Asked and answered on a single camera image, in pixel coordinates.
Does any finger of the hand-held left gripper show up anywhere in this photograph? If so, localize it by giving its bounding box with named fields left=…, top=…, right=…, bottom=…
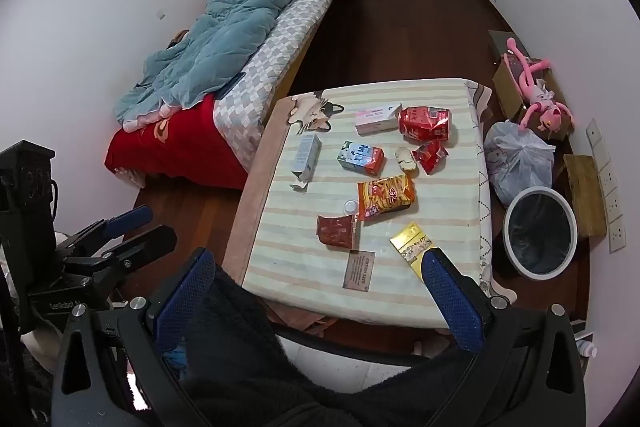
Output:
left=62, top=226, right=178, bottom=290
left=55, top=205, right=154, bottom=258

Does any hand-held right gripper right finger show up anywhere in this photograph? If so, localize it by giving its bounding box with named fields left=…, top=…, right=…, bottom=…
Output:
left=420, top=248, right=587, bottom=427

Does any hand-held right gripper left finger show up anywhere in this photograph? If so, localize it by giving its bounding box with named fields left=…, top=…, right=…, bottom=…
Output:
left=50, top=247, right=217, bottom=427

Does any white waste bin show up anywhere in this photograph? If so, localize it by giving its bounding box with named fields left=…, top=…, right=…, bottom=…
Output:
left=502, top=187, right=578, bottom=280

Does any red snack packet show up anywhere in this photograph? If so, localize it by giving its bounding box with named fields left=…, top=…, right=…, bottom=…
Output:
left=412, top=140, right=449, bottom=176

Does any blue milk carton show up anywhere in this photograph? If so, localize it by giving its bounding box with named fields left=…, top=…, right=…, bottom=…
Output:
left=336, top=141, right=387, bottom=175

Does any red soda can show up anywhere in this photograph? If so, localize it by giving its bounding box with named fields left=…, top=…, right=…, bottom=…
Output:
left=398, top=105, right=449, bottom=142

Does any yellow box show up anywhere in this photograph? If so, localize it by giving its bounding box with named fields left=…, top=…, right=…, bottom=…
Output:
left=389, top=222, right=433, bottom=280

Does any red blanket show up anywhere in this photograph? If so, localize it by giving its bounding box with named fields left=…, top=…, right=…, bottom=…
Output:
left=103, top=94, right=251, bottom=190

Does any black fleece garment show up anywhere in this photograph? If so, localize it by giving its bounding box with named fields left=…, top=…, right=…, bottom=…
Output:
left=180, top=264, right=476, bottom=427

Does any dark bin liner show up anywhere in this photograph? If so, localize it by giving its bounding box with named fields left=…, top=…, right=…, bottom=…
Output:
left=510, top=194, right=572, bottom=273

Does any orange snack packet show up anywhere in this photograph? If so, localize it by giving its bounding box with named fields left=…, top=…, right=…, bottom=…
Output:
left=356, top=174, right=416, bottom=223

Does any dark red wrapper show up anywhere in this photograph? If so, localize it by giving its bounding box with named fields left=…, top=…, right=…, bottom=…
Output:
left=316, top=214, right=360, bottom=249

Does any beige crumpled wrapper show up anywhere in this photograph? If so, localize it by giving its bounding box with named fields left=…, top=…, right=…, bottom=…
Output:
left=395, top=147, right=418, bottom=172

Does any white plastic bag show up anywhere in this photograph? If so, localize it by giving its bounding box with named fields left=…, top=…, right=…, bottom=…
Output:
left=482, top=120, right=557, bottom=208

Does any wooden board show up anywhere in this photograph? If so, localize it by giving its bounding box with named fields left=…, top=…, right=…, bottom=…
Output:
left=564, top=153, right=608, bottom=239

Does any grey milk carton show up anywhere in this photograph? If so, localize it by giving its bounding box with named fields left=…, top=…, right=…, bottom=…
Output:
left=291, top=133, right=322, bottom=192

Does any pink and white box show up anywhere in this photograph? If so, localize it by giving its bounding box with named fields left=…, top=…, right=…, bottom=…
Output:
left=354, top=103, right=403, bottom=136

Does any light blue duvet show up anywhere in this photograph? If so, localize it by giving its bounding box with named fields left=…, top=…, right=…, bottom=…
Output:
left=114, top=0, right=343, bottom=125

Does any brown cardboard box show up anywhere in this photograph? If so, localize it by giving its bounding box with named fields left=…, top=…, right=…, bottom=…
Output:
left=492, top=54, right=573, bottom=142

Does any pink plush toy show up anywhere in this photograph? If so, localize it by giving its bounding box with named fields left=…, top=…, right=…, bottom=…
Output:
left=505, top=37, right=576, bottom=132

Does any grey checked bed sheet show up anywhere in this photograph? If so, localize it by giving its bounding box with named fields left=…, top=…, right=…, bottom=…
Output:
left=212, top=0, right=343, bottom=172

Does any grey box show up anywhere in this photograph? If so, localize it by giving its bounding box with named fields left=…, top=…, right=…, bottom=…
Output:
left=487, top=30, right=521, bottom=58

